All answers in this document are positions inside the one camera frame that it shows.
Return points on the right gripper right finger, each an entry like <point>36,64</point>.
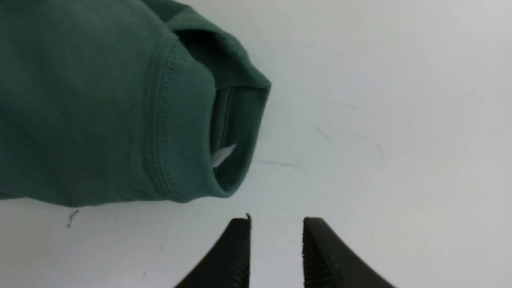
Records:
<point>328,262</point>

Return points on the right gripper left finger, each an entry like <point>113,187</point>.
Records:
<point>227,263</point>

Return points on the green long-sleeved shirt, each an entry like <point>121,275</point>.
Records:
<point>106,101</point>

